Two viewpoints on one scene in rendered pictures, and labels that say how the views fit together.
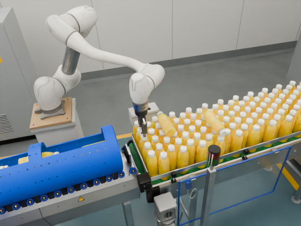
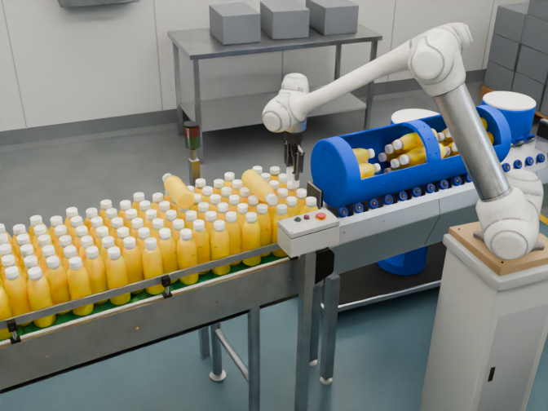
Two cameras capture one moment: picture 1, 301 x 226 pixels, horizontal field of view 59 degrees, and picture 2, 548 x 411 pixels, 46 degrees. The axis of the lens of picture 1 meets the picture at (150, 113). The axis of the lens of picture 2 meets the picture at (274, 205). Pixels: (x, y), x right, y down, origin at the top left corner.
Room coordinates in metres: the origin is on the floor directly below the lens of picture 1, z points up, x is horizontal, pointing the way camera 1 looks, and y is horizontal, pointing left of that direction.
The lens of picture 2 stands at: (3.38, -0.47, 2.28)
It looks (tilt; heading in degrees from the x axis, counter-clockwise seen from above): 30 degrees down; 168
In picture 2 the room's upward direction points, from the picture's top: 1 degrees clockwise
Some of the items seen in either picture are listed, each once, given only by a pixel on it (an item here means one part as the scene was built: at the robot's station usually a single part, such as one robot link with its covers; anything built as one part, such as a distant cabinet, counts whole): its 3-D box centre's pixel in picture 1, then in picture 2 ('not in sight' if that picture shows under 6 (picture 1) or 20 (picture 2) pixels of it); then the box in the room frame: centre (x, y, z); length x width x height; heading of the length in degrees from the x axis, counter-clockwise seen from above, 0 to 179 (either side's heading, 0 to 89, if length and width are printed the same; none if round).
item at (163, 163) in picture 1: (164, 166); not in sight; (1.05, -0.06, 0.99); 0.07 x 0.07 x 0.19
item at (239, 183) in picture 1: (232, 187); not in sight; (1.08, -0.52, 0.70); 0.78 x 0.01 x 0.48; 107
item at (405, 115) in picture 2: not in sight; (418, 119); (0.51, 0.87, 1.03); 0.28 x 0.28 x 0.01
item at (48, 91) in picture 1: (47, 91); (516, 201); (1.65, 0.74, 1.19); 0.18 x 0.16 x 0.22; 146
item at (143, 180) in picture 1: (144, 182); not in sight; (0.98, 0.06, 0.95); 0.10 x 0.07 x 0.10; 17
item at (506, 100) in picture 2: not in sight; (509, 100); (0.34, 1.47, 1.03); 0.28 x 0.28 x 0.01
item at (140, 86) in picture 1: (140, 86); (293, 95); (1.22, 0.05, 1.46); 0.13 x 0.11 x 0.16; 147
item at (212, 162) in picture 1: (212, 158); (192, 140); (0.92, -0.31, 1.18); 0.06 x 0.06 x 0.05
